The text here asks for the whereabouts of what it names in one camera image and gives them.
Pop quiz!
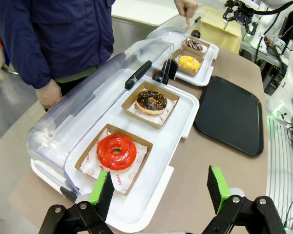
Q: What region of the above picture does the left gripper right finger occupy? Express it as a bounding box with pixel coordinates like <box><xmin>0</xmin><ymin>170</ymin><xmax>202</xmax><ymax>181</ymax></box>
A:
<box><xmin>202</xmin><ymin>165</ymin><xmax>284</xmax><ymax>234</ymax></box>

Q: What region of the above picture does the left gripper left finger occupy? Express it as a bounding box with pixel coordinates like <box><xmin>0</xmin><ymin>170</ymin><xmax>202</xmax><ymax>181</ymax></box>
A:
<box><xmin>39</xmin><ymin>171</ymin><xmax>115</xmax><ymax>234</ymax></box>

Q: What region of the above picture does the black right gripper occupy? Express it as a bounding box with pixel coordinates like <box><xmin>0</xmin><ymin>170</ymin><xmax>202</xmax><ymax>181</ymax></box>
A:
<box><xmin>222</xmin><ymin>0</ymin><xmax>254</xmax><ymax>30</ymax></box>

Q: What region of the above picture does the clear plastic display cover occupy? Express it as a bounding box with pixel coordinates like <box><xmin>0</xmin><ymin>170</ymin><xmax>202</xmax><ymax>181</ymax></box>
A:
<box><xmin>26</xmin><ymin>39</ymin><xmax>178</xmax><ymax>203</ymax></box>
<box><xmin>146</xmin><ymin>13</ymin><xmax>206</xmax><ymax>85</ymax></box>

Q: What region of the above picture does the person right forearm navy sleeve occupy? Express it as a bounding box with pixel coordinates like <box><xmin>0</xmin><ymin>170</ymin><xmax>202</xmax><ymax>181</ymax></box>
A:
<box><xmin>0</xmin><ymin>21</ymin><xmax>52</xmax><ymax>90</ymax></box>

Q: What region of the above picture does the red glazed donut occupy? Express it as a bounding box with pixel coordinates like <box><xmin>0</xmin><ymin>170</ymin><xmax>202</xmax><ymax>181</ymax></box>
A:
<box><xmin>96</xmin><ymin>133</ymin><xmax>138</xmax><ymax>170</ymax></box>

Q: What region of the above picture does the brown cardboard donut box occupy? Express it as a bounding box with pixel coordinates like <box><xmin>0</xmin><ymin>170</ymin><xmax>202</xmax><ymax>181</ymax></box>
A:
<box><xmin>74</xmin><ymin>123</ymin><xmax>154</xmax><ymax>196</ymax></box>
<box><xmin>182</xmin><ymin>36</ymin><xmax>210</xmax><ymax>58</ymax></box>
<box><xmin>121</xmin><ymin>81</ymin><xmax>181</xmax><ymax>126</ymax></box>
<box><xmin>172</xmin><ymin>49</ymin><xmax>205</xmax><ymax>78</ymax></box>

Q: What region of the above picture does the chocolate rainbow sprinkle donut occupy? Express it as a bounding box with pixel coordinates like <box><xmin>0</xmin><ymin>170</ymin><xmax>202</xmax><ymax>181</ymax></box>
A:
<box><xmin>185</xmin><ymin>40</ymin><xmax>203</xmax><ymax>51</ymax></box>

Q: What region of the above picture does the yellow glazed sprinkle donut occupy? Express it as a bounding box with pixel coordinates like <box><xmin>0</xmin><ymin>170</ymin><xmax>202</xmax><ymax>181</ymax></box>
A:
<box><xmin>177</xmin><ymin>55</ymin><xmax>201</xmax><ymax>71</ymax></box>

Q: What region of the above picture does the black serving tray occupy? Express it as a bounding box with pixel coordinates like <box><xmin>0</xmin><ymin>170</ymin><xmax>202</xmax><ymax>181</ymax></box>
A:
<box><xmin>193</xmin><ymin>75</ymin><xmax>264</xmax><ymax>157</ymax></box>

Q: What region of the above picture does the chocolate nut topped donut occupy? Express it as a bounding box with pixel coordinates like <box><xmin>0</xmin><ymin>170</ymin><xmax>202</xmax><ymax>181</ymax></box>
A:
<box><xmin>136</xmin><ymin>89</ymin><xmax>168</xmax><ymax>116</ymax></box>

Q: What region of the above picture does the person left hand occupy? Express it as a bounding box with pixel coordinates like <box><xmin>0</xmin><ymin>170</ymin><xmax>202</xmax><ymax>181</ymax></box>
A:
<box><xmin>174</xmin><ymin>0</ymin><xmax>199</xmax><ymax>26</ymax></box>

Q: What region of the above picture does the person right hand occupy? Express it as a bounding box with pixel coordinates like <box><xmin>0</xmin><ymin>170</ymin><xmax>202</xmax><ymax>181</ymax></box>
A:
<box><xmin>36</xmin><ymin>79</ymin><xmax>63</xmax><ymax>112</ymax></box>

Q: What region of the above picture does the yellow corrugated cardboard box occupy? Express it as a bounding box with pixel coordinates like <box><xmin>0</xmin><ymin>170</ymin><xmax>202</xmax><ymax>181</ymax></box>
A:
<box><xmin>199</xmin><ymin>6</ymin><xmax>242</xmax><ymax>55</ymax></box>

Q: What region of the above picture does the white printed paper liner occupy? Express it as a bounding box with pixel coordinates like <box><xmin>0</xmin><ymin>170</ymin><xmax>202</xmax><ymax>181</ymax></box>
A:
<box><xmin>79</xmin><ymin>128</ymin><xmax>148</xmax><ymax>195</ymax></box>
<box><xmin>133</xmin><ymin>92</ymin><xmax>176</xmax><ymax>124</ymax></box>

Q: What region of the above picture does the white display case base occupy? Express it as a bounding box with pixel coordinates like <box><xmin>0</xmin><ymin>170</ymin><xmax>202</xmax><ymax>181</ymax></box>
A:
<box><xmin>30</xmin><ymin>68</ymin><xmax>201</xmax><ymax>232</ymax></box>
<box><xmin>148</xmin><ymin>36</ymin><xmax>220</xmax><ymax>87</ymax></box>

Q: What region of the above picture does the white ribbed board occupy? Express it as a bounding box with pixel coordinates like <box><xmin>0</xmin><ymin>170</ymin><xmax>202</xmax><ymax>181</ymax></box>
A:
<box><xmin>266</xmin><ymin>116</ymin><xmax>293</xmax><ymax>220</ymax></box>

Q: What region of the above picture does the metal equipment bench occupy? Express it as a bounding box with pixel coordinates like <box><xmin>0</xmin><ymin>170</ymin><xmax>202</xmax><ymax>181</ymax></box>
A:
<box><xmin>241</xmin><ymin>31</ymin><xmax>291</xmax><ymax>96</ymax></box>

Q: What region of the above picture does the white topped steel counter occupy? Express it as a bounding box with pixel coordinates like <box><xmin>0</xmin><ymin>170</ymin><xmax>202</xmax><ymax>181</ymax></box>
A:
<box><xmin>111</xmin><ymin>0</ymin><xmax>186</xmax><ymax>43</ymax></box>

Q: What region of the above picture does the person torso navy jacket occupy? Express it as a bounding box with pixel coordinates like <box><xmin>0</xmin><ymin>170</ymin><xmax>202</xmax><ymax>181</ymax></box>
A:
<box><xmin>0</xmin><ymin>0</ymin><xmax>117</xmax><ymax>98</ymax></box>

